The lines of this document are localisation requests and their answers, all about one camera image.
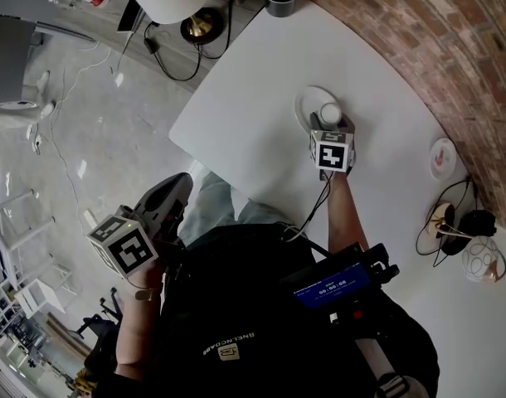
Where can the grey wooden side desk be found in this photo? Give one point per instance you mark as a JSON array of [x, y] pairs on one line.
[[91, 23]]

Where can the person's black shirt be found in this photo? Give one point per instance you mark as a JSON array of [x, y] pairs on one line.
[[257, 326]]

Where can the white saucer plate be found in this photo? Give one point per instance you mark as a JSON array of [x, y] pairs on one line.
[[307, 102]]

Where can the patterned shade table lamp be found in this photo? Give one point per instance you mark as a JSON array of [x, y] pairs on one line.
[[481, 259]]

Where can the chest device with blue screen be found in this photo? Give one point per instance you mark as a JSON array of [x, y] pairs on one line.
[[336, 282]]

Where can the small plate with red print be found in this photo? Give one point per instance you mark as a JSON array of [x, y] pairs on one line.
[[442, 158]]

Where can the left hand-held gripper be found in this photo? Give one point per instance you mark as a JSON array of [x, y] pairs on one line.
[[128, 251]]

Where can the white power strip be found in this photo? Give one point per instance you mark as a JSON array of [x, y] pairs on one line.
[[37, 141]]

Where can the beige wristband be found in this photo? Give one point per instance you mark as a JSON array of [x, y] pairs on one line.
[[147, 294]]

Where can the black office chair base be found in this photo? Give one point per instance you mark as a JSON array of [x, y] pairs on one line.
[[99, 317]]

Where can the grey cabinet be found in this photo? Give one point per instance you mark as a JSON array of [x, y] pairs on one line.
[[8, 56]]

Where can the person's right forearm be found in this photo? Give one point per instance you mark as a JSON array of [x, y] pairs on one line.
[[344, 210]]

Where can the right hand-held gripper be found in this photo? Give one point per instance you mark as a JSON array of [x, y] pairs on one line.
[[332, 151]]

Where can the black tablet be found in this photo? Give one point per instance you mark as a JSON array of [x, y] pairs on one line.
[[128, 15]]

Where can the person's grey trousers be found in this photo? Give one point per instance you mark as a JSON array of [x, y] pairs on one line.
[[220, 205]]

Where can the person's left forearm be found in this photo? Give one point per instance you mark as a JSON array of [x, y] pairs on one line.
[[137, 326]]

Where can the white low table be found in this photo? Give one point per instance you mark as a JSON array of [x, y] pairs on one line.
[[41, 297]]

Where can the white stool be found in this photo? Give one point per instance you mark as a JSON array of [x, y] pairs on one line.
[[29, 230]]

